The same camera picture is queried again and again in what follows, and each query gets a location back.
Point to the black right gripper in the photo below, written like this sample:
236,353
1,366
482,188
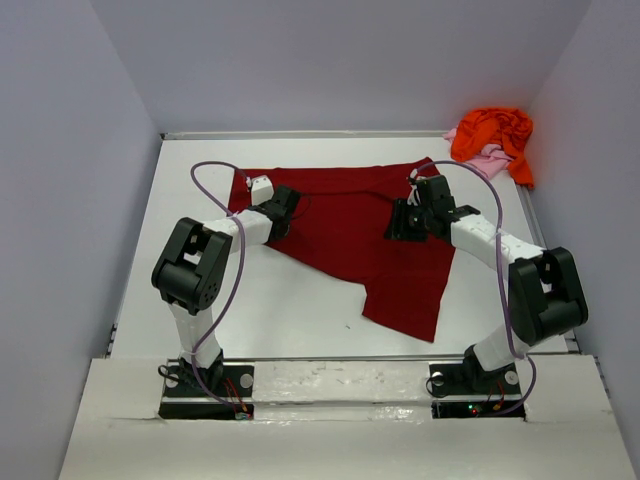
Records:
405,226

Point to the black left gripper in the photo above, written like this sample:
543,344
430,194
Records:
282,228

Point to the dark red t-shirt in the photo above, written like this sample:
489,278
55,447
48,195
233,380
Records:
339,229

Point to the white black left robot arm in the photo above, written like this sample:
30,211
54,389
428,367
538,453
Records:
190,270

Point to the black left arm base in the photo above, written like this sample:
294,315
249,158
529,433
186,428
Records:
182,397

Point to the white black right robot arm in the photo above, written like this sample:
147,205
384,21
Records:
540,290

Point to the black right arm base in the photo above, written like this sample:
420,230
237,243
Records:
454,396

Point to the pink t-shirt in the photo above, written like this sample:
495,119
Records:
489,160

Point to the orange t-shirt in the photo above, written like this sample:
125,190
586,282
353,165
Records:
511,127

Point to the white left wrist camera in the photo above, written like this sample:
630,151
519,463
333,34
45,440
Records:
261,189

